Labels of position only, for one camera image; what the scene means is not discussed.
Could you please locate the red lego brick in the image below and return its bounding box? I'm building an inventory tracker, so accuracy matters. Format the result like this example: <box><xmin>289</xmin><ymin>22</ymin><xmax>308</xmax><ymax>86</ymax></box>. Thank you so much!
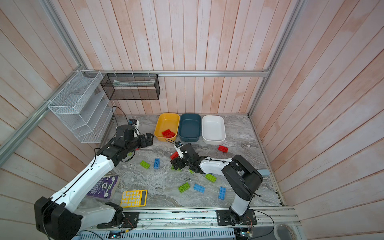
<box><xmin>162</xmin><ymin>129</ymin><xmax>176</xmax><ymax>139</ymax></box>
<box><xmin>218</xmin><ymin>145</ymin><xmax>229</xmax><ymax>153</ymax></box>
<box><xmin>171</xmin><ymin>152</ymin><xmax>179</xmax><ymax>160</ymax></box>

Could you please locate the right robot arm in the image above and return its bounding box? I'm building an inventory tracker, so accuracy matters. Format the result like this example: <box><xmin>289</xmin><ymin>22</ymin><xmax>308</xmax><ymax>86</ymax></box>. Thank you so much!
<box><xmin>171</xmin><ymin>142</ymin><xmax>264</xmax><ymax>226</ymax></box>

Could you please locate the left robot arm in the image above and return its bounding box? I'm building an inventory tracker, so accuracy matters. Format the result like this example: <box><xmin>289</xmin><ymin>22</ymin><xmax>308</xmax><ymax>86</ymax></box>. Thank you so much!
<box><xmin>34</xmin><ymin>124</ymin><xmax>154</xmax><ymax>240</ymax></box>

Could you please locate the blue lego brick left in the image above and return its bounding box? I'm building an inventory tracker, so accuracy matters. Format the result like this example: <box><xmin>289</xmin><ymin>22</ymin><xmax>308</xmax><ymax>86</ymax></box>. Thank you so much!
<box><xmin>154</xmin><ymin>158</ymin><xmax>161</xmax><ymax>170</ymax></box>

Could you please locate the blue lego brick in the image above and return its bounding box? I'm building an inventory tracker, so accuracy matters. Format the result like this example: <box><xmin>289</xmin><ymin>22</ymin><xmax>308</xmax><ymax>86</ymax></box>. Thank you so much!
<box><xmin>154</xmin><ymin>158</ymin><xmax>161</xmax><ymax>170</ymax></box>
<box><xmin>193</xmin><ymin>184</ymin><xmax>206</xmax><ymax>194</ymax></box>
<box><xmin>218</xmin><ymin>187</ymin><xmax>226</xmax><ymax>200</ymax></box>

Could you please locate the yellow plastic bin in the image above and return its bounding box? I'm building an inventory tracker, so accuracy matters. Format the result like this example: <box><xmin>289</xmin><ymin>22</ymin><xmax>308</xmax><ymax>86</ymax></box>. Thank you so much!
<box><xmin>155</xmin><ymin>113</ymin><xmax>181</xmax><ymax>142</ymax></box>

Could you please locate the green lego plate right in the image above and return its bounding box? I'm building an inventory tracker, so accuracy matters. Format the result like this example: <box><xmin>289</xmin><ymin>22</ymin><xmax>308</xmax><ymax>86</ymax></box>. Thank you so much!
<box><xmin>205</xmin><ymin>174</ymin><xmax>217</xmax><ymax>183</ymax></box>

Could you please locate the teal plastic bin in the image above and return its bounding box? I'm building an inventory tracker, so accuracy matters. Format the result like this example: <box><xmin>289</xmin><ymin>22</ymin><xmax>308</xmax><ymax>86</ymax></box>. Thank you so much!
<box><xmin>178</xmin><ymin>113</ymin><xmax>202</xmax><ymax>143</ymax></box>

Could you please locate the white plastic bin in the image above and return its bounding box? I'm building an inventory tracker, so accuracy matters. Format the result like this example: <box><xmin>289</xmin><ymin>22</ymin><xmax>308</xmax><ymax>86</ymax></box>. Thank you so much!
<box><xmin>202</xmin><ymin>115</ymin><xmax>226</xmax><ymax>145</ymax></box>

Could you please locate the blue lego brick lower right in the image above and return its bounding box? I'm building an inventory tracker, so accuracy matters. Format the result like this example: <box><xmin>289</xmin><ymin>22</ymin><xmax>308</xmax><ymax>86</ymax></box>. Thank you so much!
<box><xmin>218</xmin><ymin>187</ymin><xmax>226</xmax><ymax>200</ymax></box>

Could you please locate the yellow calculator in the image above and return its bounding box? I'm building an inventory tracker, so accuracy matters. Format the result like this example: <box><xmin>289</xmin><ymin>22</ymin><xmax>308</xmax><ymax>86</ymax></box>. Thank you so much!
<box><xmin>120</xmin><ymin>190</ymin><xmax>148</xmax><ymax>208</ymax></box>

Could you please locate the purple book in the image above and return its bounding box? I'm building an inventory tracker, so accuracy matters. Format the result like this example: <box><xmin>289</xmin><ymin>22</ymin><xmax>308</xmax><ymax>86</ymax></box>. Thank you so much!
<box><xmin>87</xmin><ymin>175</ymin><xmax>121</xmax><ymax>200</ymax></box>

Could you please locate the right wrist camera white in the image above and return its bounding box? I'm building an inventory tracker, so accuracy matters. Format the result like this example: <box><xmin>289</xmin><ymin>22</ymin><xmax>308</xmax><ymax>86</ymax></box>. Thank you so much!
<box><xmin>175</xmin><ymin>142</ymin><xmax>184</xmax><ymax>159</ymax></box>

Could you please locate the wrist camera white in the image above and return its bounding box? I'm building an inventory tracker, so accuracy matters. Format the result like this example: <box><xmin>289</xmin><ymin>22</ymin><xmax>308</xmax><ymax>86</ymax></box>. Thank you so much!
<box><xmin>128</xmin><ymin>119</ymin><xmax>140</xmax><ymax>128</ymax></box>
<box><xmin>175</xmin><ymin>142</ymin><xmax>184</xmax><ymax>159</ymax></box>

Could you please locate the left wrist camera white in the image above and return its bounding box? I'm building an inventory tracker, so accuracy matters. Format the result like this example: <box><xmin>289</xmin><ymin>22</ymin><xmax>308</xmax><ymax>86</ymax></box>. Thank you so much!
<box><xmin>128</xmin><ymin>119</ymin><xmax>140</xmax><ymax>128</ymax></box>

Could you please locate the black wire mesh basket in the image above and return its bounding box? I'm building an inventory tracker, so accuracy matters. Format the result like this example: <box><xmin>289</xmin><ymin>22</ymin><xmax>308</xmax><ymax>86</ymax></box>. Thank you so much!
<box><xmin>101</xmin><ymin>73</ymin><xmax>161</xmax><ymax>101</ymax></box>

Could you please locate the white wire mesh shelf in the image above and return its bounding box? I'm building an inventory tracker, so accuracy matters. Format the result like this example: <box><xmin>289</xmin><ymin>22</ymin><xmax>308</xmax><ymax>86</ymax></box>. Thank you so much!
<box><xmin>49</xmin><ymin>70</ymin><xmax>113</xmax><ymax>144</ymax></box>

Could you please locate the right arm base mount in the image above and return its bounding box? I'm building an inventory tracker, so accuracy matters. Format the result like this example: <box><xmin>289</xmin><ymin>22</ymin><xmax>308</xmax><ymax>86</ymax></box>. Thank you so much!
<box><xmin>216</xmin><ymin>209</ymin><xmax>257</xmax><ymax>226</ymax></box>

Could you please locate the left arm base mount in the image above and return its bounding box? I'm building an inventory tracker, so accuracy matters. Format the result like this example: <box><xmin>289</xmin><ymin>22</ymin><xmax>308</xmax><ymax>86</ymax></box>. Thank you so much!
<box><xmin>97</xmin><ymin>212</ymin><xmax>139</xmax><ymax>229</ymax></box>

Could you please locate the aluminium front rail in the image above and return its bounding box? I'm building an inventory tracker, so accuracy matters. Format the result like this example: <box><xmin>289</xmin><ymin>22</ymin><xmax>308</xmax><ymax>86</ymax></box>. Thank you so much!
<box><xmin>82</xmin><ymin>207</ymin><xmax>301</xmax><ymax>231</ymax></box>

